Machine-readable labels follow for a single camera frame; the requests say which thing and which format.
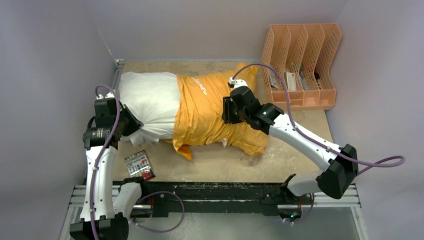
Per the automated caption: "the orange Mickey Mouse pillowcase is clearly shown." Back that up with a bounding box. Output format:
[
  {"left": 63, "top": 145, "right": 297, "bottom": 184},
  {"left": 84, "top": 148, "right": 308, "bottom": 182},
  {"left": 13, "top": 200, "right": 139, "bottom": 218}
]
[{"left": 172, "top": 62, "right": 268, "bottom": 161}]

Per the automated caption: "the white pillow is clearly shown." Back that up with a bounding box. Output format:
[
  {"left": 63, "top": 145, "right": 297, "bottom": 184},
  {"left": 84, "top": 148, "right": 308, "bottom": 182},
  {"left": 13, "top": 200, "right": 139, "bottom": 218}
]
[{"left": 118, "top": 71, "right": 181, "bottom": 146}]

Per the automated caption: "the peach plastic file organizer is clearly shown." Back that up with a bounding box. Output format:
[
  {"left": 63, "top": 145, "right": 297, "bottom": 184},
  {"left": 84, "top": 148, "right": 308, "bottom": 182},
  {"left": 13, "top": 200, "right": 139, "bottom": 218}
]
[{"left": 260, "top": 23, "right": 342, "bottom": 111}]

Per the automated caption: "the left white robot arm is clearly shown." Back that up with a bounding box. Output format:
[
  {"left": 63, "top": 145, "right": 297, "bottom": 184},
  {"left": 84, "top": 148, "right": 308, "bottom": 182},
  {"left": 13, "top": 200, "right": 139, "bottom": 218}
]
[{"left": 69, "top": 97, "right": 140, "bottom": 240}]

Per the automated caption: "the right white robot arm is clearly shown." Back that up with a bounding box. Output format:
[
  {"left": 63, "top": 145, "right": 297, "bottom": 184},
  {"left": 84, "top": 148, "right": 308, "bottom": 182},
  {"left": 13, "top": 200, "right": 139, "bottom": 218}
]
[{"left": 222, "top": 86, "right": 359, "bottom": 204}]

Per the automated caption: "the small paper packet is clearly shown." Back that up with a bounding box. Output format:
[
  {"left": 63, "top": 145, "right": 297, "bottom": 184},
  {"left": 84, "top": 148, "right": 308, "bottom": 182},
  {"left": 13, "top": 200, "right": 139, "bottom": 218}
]
[{"left": 268, "top": 69, "right": 280, "bottom": 90}]

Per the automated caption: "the white card box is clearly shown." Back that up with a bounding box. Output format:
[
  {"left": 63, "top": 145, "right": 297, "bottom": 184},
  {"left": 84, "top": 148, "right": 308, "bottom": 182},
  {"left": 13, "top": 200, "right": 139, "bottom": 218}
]
[{"left": 284, "top": 71, "right": 298, "bottom": 92}]

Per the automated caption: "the colourful marker pack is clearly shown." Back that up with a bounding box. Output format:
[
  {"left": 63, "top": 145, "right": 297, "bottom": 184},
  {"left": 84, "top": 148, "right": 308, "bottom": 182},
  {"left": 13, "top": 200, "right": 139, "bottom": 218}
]
[{"left": 124, "top": 150, "right": 156, "bottom": 181}]

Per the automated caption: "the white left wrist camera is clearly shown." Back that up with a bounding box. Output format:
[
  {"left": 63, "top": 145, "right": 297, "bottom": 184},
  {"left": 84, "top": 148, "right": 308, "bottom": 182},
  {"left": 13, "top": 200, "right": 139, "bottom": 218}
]
[{"left": 96, "top": 92, "right": 115, "bottom": 100}]

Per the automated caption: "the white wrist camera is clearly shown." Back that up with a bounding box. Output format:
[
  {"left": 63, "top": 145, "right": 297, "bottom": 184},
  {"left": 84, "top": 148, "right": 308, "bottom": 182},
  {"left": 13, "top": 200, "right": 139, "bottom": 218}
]
[
  {"left": 227, "top": 77, "right": 248, "bottom": 89},
  {"left": 96, "top": 92, "right": 115, "bottom": 100}
]

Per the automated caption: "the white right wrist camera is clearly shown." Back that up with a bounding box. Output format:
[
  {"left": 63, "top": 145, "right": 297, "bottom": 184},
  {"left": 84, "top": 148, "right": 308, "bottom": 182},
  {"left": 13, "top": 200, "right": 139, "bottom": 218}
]
[{"left": 227, "top": 77, "right": 248, "bottom": 89}]

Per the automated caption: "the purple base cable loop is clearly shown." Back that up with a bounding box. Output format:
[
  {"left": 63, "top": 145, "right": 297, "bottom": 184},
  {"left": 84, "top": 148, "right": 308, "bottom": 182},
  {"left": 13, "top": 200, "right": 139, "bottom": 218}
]
[{"left": 128, "top": 191, "right": 185, "bottom": 234}]

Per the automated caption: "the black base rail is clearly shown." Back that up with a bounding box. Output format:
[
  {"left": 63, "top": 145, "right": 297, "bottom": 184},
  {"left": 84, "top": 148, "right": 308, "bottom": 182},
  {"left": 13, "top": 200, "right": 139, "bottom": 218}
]
[{"left": 132, "top": 179, "right": 313, "bottom": 220}]

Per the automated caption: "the aluminium frame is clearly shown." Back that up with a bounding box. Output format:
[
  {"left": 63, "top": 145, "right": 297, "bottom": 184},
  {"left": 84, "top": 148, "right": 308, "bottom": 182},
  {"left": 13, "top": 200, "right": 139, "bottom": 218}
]
[{"left": 69, "top": 74, "right": 360, "bottom": 240}]

